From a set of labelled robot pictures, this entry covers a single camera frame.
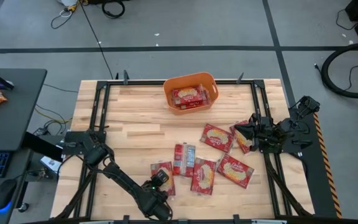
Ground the red popcorn bag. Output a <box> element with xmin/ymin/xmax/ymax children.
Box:
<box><xmin>178</xmin><ymin>83</ymin><xmax>212</xmax><ymax>111</ymax></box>
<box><xmin>150</xmin><ymin>161</ymin><xmax>177</xmax><ymax>197</ymax></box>
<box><xmin>190</xmin><ymin>157</ymin><xmax>218</xmax><ymax>196</ymax></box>
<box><xmin>172</xmin><ymin>142</ymin><xmax>197</xmax><ymax>177</ymax></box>
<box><xmin>229</xmin><ymin>119</ymin><xmax>256</xmax><ymax>156</ymax></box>
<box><xmin>216</xmin><ymin>153</ymin><xmax>255</xmax><ymax>190</ymax></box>
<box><xmin>200</xmin><ymin>123</ymin><xmax>235</xmax><ymax>154</ymax></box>
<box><xmin>172</xmin><ymin>86</ymin><xmax>205</xmax><ymax>106</ymax></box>

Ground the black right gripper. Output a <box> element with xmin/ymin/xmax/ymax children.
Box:
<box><xmin>234</xmin><ymin>113</ymin><xmax>282</xmax><ymax>153</ymax></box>

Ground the black mouse blue light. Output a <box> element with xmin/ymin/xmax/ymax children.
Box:
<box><xmin>0</xmin><ymin>179</ymin><xmax>18</xmax><ymax>212</ymax></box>

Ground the large black hose loop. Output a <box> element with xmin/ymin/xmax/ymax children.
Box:
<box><xmin>321</xmin><ymin>41</ymin><xmax>358</xmax><ymax>100</ymax></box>

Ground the black cable white plug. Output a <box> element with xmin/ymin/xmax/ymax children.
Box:
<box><xmin>50</xmin><ymin>6</ymin><xmax>74</xmax><ymax>30</ymax></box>

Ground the white power adapter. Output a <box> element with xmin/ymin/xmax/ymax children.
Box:
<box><xmin>40</xmin><ymin>155</ymin><xmax>62</xmax><ymax>174</ymax></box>

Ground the black aluminium table frame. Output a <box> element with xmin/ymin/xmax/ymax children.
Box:
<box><xmin>54</xmin><ymin>70</ymin><xmax>315</xmax><ymax>224</ymax></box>

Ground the black rectangular box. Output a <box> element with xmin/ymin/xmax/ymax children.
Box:
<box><xmin>22</xmin><ymin>132</ymin><xmax>64</xmax><ymax>162</ymax></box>

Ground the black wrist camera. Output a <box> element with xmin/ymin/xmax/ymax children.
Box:
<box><xmin>150</xmin><ymin>169</ymin><xmax>170</xmax><ymax>188</ymax></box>
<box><xmin>257</xmin><ymin>118</ymin><xmax>275</xmax><ymax>135</ymax></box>

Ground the black desk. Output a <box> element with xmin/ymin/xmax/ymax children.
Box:
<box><xmin>0</xmin><ymin>68</ymin><xmax>48</xmax><ymax>224</ymax></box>

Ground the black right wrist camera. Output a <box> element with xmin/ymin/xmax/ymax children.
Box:
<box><xmin>257</xmin><ymin>118</ymin><xmax>275</xmax><ymax>135</ymax></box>

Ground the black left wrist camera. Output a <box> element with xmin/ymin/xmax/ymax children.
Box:
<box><xmin>150</xmin><ymin>169</ymin><xmax>170</xmax><ymax>188</ymax></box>

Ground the orange plastic basket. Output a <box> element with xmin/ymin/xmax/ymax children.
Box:
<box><xmin>162</xmin><ymin>72</ymin><xmax>219</xmax><ymax>116</ymax></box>

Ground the black side panel hazard stripe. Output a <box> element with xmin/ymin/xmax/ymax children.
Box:
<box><xmin>300</xmin><ymin>111</ymin><xmax>344</xmax><ymax>219</ymax></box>

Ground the long black floor cable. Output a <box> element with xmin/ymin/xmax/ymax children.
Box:
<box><xmin>79</xmin><ymin>0</ymin><xmax>114</xmax><ymax>80</ymax></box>

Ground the black coiled cable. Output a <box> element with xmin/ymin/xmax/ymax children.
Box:
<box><xmin>101</xmin><ymin>0</ymin><xmax>126</xmax><ymax>19</ymax></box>

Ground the yellow floor cable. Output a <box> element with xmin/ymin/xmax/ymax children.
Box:
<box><xmin>34</xmin><ymin>107</ymin><xmax>73</xmax><ymax>124</ymax></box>

